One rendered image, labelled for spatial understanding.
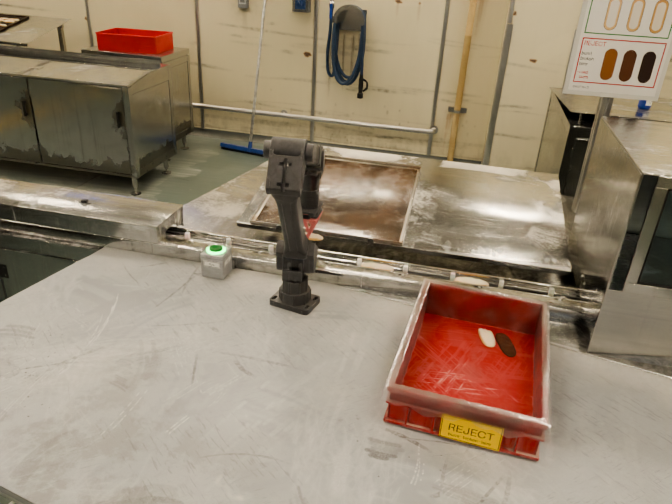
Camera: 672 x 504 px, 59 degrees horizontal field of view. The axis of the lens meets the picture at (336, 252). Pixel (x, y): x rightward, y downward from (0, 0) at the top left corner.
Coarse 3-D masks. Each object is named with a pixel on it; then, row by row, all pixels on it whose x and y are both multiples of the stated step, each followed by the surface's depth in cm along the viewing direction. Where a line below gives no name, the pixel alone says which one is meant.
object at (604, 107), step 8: (600, 104) 214; (608, 104) 213; (600, 112) 215; (608, 112) 214; (592, 128) 220; (592, 136) 219; (592, 144) 220; (584, 160) 226; (584, 168) 225; (584, 176) 226; (576, 192) 232; (576, 200) 231; (576, 208) 232
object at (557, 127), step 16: (560, 96) 351; (576, 96) 357; (592, 96) 362; (560, 112) 342; (576, 112) 300; (592, 112) 302; (624, 112) 310; (640, 112) 314; (656, 112) 318; (544, 128) 399; (560, 128) 335; (576, 128) 304; (544, 144) 388; (560, 144) 327; (576, 144) 308; (544, 160) 377; (560, 160) 319; (576, 160) 311; (560, 176) 317; (576, 176) 315
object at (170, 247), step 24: (72, 240) 188; (96, 240) 186; (120, 240) 184; (168, 240) 184; (240, 264) 178; (264, 264) 176; (336, 264) 176; (384, 288) 170; (408, 288) 168; (480, 288) 168; (552, 312) 161; (576, 312) 160
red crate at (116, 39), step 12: (96, 36) 470; (108, 36) 468; (120, 36) 467; (132, 36) 465; (144, 36) 463; (156, 36) 466; (168, 36) 486; (108, 48) 472; (120, 48) 471; (132, 48) 469; (144, 48) 468; (156, 48) 467; (168, 48) 489
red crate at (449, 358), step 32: (448, 320) 159; (416, 352) 145; (448, 352) 146; (480, 352) 147; (416, 384) 135; (448, 384) 135; (480, 384) 136; (512, 384) 136; (384, 416) 124; (416, 416) 121; (512, 448) 117
